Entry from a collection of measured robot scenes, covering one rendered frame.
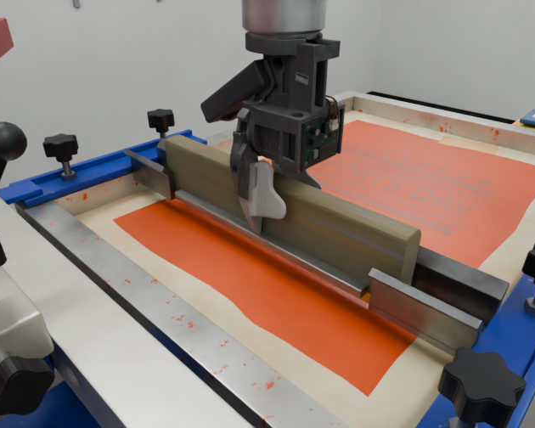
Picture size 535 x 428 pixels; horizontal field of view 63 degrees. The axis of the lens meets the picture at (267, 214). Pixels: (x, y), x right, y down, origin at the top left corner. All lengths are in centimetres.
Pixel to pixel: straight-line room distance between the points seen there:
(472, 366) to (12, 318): 28
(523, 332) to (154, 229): 43
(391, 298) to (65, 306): 27
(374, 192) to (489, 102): 363
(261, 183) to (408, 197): 30
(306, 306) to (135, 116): 238
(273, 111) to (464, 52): 393
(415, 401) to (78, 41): 237
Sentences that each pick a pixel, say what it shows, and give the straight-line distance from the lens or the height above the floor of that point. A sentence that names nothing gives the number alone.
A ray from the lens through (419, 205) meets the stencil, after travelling 67.
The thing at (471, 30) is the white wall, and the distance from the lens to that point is 427.
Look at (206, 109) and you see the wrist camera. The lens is 50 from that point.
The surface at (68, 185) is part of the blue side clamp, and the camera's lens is 65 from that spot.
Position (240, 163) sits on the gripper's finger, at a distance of 44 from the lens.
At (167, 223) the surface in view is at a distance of 61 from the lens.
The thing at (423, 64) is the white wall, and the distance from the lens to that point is 446.
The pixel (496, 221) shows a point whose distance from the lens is 68.
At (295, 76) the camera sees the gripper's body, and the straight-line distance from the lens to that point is 40.
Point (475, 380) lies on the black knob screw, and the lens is 29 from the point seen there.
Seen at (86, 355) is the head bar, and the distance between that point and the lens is 32.
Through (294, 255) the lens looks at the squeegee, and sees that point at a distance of 46.
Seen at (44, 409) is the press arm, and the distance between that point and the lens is 47.
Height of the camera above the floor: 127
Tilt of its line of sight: 30 degrees down
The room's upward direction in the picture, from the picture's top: straight up
